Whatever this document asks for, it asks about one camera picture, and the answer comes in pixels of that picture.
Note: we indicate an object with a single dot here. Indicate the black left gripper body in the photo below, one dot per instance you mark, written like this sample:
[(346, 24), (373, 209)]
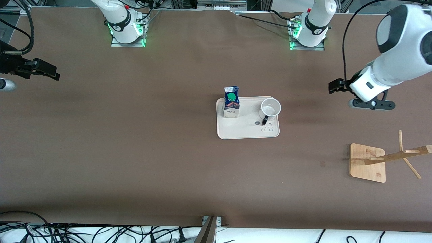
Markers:
[(341, 85)]

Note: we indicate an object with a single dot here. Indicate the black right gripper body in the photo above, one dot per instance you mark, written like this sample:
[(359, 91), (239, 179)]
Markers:
[(10, 63)]

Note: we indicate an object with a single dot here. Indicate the blue milk carton green cap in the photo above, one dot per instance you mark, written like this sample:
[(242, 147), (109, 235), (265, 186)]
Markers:
[(231, 108)]

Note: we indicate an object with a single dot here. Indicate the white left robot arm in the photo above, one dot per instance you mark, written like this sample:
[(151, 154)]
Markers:
[(405, 40)]

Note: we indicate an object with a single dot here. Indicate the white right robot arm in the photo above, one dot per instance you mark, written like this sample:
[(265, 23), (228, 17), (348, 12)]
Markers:
[(121, 27)]

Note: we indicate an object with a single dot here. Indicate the wooden cup rack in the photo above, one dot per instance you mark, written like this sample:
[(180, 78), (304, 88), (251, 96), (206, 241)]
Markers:
[(368, 168)]

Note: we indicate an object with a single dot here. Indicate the cream tray with rabbit print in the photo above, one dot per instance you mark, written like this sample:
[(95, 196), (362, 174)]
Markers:
[(246, 130)]

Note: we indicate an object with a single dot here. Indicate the brown table cover sheet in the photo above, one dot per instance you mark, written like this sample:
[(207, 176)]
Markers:
[(135, 135)]

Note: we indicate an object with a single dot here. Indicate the grey power strip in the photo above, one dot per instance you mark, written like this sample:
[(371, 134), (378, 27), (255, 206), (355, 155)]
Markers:
[(221, 5)]

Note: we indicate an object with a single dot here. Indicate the grey metal beam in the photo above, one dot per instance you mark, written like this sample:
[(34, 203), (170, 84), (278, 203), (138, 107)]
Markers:
[(206, 233)]

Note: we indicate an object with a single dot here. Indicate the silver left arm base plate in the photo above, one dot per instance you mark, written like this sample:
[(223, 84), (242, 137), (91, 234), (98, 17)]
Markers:
[(320, 48)]

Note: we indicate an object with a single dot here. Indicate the aluminium frame profile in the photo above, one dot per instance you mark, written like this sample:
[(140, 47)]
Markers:
[(13, 10)]

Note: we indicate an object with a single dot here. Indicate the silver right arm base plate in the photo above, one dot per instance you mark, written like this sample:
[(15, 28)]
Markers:
[(116, 44)]

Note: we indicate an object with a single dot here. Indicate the silver metal bracket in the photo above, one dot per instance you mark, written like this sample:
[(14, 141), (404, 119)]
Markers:
[(218, 221)]

